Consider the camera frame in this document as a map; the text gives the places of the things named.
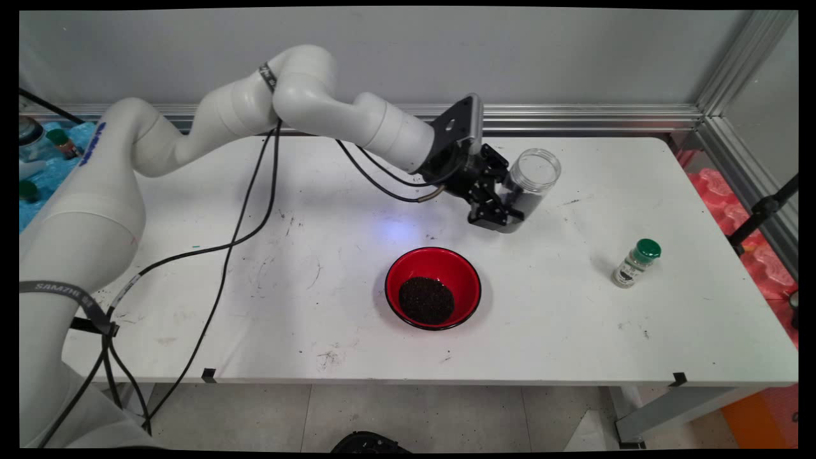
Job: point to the blue cloth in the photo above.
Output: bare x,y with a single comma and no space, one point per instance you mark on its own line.
57,175

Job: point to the green round lid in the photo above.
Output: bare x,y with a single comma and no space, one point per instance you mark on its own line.
29,191

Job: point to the grey metal table leg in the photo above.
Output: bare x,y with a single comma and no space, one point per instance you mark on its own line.
676,408

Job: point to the clear plastic jar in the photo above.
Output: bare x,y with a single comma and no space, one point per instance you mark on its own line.
535,178

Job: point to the orange box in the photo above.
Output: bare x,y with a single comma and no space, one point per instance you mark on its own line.
758,421

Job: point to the black round floor object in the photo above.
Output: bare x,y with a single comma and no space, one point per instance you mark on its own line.
366,443

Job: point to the black seed heap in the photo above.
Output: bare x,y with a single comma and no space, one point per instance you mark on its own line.
426,301

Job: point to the small bottle green cap red label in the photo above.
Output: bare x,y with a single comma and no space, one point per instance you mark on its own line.
64,143

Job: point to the small spice bottle green cap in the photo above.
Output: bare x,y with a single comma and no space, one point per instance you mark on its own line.
632,264

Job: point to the red bowl with black rim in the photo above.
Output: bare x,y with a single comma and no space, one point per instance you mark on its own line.
465,274

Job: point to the clear bottle dark lid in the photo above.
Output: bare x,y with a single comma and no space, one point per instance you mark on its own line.
30,137

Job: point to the black tape piece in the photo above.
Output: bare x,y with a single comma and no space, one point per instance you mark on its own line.
678,379
208,375

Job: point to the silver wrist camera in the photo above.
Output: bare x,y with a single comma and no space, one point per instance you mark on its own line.
476,124

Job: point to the aluminium frame rail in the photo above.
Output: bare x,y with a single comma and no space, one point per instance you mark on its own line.
574,118
727,150

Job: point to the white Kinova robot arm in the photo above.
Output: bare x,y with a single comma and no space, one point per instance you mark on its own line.
95,191

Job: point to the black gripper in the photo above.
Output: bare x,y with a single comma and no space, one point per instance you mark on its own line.
459,175

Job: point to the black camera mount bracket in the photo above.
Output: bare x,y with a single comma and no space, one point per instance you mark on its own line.
454,124

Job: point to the red plastic wrapped packs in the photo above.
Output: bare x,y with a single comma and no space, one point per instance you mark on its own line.
714,188

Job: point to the aluminium frame upright post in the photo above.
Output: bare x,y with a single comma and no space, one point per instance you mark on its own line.
746,60

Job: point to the black tripod stand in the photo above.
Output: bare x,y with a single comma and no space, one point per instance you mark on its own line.
765,205

